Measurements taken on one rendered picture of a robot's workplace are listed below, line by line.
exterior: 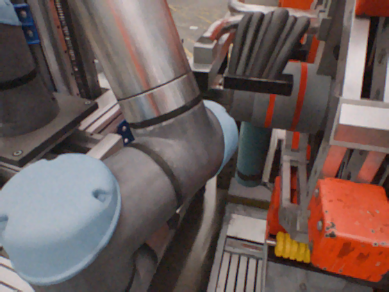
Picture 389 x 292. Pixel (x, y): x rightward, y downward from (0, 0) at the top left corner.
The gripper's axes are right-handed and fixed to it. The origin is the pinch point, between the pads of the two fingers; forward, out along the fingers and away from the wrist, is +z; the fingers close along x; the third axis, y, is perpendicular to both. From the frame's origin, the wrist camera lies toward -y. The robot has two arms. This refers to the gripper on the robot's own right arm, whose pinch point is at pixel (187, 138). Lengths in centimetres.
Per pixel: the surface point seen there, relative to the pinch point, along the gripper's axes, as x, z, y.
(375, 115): -24.0, -8.9, 14.2
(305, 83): -19.2, 12.6, 7.4
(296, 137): -33, 88, -56
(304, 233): -21.4, -10.1, -6.6
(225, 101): -6.8, -2.5, 10.0
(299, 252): -26.2, 2.8, -30.6
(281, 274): -28, 14, -60
